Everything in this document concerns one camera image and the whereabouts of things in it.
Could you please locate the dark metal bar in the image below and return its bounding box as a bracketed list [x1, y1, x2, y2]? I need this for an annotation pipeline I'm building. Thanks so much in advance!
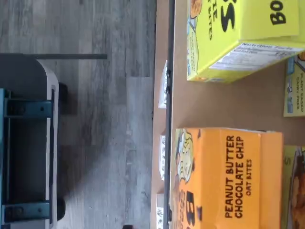
[35, 53, 108, 60]

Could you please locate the white patterned carton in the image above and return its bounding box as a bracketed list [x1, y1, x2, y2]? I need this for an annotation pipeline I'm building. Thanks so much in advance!
[155, 193, 166, 229]
[158, 60, 169, 110]
[159, 134, 168, 181]

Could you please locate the grey cart with teal frame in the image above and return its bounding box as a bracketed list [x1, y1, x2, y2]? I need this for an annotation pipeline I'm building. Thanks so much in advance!
[0, 52, 69, 229]

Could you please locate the orange Bobo's peanut butter box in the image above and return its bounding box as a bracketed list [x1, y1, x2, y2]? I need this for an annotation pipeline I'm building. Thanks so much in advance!
[281, 145, 305, 229]
[170, 127, 285, 229]

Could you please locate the wooden shelf board with Bobo's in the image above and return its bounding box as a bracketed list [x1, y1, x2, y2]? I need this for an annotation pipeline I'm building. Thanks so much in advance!
[171, 0, 305, 229]

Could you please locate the lime green Bobo's box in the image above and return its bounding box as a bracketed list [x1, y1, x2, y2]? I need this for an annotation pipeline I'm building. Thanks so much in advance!
[283, 53, 305, 118]
[186, 0, 305, 84]

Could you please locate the black metal shelf frame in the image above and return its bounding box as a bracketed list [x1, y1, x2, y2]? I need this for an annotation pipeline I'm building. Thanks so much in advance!
[166, 0, 174, 229]

